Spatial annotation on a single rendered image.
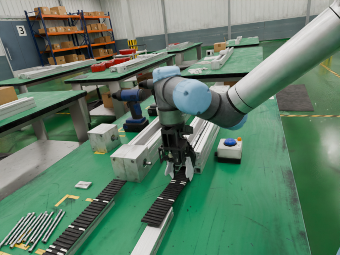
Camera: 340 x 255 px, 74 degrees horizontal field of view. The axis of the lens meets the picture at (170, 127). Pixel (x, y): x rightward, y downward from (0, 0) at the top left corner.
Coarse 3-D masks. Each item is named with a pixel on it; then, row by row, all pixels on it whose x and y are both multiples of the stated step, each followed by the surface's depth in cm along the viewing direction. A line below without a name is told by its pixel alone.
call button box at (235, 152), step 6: (222, 144) 82; (234, 144) 80; (240, 144) 80; (222, 150) 79; (228, 150) 79; (234, 150) 78; (240, 150) 77; (222, 156) 80; (228, 156) 80; (234, 156) 79; (240, 156) 78; (222, 162) 82; (228, 162) 81; (234, 162) 80; (240, 162) 79
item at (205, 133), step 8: (200, 120) 102; (200, 128) 101; (208, 128) 90; (216, 128) 100; (184, 136) 86; (192, 136) 91; (200, 136) 91; (208, 136) 85; (216, 136) 100; (192, 144) 85; (200, 144) 78; (208, 144) 86; (200, 152) 74; (208, 152) 86; (200, 160) 75; (176, 168) 81; (200, 168) 76
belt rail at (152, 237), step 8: (168, 216) 57; (152, 224) 55; (160, 224) 55; (168, 224) 58; (144, 232) 53; (152, 232) 53; (160, 232) 53; (144, 240) 51; (152, 240) 51; (160, 240) 53; (136, 248) 49; (144, 248) 49; (152, 248) 49
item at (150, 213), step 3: (147, 213) 58; (150, 213) 58; (153, 213) 58; (156, 213) 57; (159, 213) 57; (150, 216) 57; (153, 216) 56; (156, 216) 56; (159, 216) 56; (162, 216) 56; (162, 219) 55
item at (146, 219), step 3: (144, 216) 57; (147, 216) 57; (141, 219) 56; (144, 219) 56; (147, 219) 56; (150, 219) 56; (153, 219) 55; (156, 219) 55; (159, 219) 55; (144, 222) 55; (147, 222) 55; (150, 222) 55; (153, 222) 54; (156, 222) 54; (159, 222) 54
